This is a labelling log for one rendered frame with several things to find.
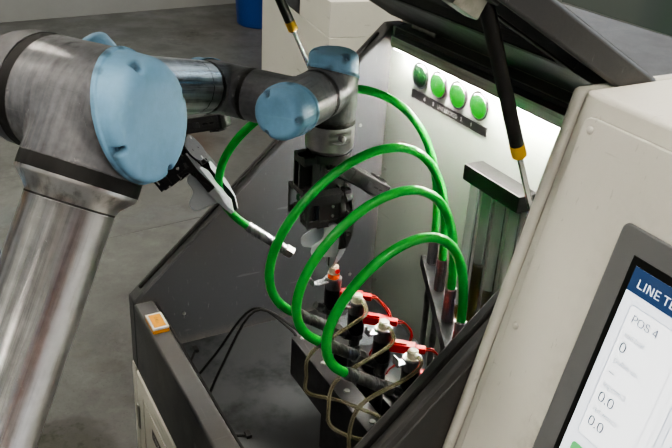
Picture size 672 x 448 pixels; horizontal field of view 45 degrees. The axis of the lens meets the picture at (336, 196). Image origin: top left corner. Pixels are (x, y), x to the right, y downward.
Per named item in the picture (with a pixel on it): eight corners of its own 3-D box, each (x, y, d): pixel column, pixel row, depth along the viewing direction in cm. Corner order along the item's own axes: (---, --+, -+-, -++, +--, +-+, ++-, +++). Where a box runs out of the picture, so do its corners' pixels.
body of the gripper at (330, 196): (286, 213, 130) (288, 143, 125) (333, 204, 134) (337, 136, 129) (307, 234, 124) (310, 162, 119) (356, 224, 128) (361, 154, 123)
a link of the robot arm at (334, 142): (340, 110, 127) (366, 128, 120) (338, 138, 129) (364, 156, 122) (297, 116, 123) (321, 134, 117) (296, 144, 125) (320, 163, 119)
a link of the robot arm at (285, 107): (230, 132, 112) (273, 111, 121) (300, 150, 107) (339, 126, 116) (230, 77, 108) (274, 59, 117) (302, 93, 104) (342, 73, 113)
